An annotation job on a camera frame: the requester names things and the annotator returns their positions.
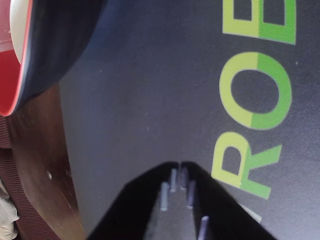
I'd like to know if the small white ceramic bowl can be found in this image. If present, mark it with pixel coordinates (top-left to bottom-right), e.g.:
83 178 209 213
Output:
9 0 35 66

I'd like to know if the light grey fabric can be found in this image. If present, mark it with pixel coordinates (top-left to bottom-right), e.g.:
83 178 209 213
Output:
0 172 20 240

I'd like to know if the red plastic bowl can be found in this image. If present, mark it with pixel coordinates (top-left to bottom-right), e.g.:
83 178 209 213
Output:
0 0 111 117

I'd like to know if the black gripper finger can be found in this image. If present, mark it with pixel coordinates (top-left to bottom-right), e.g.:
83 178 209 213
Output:
179 161 276 240
86 161 181 240

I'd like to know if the grey WOWROBO desk mat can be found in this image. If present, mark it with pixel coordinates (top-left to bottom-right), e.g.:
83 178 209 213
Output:
58 0 320 240

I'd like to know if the maroon ribbed fabric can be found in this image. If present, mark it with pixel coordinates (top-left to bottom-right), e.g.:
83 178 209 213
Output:
0 114 33 240

